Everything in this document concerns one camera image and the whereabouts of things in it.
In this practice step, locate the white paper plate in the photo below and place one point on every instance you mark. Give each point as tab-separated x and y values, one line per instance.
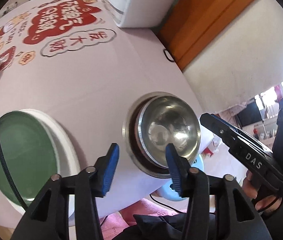
68	160

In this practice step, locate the pink steel bowl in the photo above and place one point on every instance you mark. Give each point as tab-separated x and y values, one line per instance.
167	119

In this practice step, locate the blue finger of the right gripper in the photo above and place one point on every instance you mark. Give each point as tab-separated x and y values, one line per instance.
224	123
226	134

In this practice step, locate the wide steel bowl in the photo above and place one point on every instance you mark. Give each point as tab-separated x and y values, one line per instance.
132	148

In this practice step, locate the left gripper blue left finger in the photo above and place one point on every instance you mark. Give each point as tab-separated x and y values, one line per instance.
106	169

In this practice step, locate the green plate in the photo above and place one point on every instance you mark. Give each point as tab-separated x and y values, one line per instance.
29	152

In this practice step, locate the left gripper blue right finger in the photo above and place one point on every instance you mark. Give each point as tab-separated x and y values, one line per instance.
178	168

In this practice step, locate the right hand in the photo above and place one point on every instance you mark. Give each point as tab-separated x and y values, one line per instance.
267	204

